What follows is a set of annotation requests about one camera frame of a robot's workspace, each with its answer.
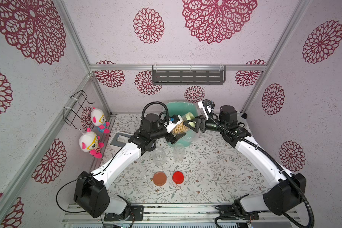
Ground grey husky plush toy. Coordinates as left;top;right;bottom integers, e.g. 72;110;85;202
241;113;248;119

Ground plush toy red striped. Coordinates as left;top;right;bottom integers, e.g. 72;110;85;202
79;128;104;159

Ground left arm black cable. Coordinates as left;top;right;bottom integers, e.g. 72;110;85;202
141;101;170;123

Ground green lid peanut jar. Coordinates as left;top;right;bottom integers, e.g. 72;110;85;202
172;112;195;136

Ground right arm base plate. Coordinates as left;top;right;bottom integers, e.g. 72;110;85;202
215;204;259;220

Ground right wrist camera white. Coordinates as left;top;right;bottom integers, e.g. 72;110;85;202
198;99;215;120

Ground green trash bin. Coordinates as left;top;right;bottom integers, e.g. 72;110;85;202
166;102;198;148

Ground black wire wall rack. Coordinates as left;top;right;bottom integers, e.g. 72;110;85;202
63;90;94;131

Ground dark grey wall shelf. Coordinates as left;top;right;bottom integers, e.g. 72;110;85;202
151;65;226;86

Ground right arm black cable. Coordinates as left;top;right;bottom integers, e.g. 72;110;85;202
202;99;315;228

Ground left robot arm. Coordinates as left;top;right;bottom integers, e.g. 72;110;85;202
74;114;183;218

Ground brown jar lid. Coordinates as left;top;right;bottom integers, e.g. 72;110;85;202
153;172;167;186

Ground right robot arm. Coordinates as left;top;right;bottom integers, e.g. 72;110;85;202
184;105;306;215

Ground glass peanut jar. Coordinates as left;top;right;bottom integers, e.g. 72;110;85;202
153;148;166;166

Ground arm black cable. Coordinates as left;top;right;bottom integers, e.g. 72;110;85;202
202;99;315;228
141;101;170;123

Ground red lid peanut jar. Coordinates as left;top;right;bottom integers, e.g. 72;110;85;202
173;143;185;162

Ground plush toy blue dotted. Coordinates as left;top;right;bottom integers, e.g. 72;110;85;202
90;108;110;134

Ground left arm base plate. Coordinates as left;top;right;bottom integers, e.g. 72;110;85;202
104;205;144;222

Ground red jar lid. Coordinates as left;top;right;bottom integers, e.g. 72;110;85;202
172;171;184;184

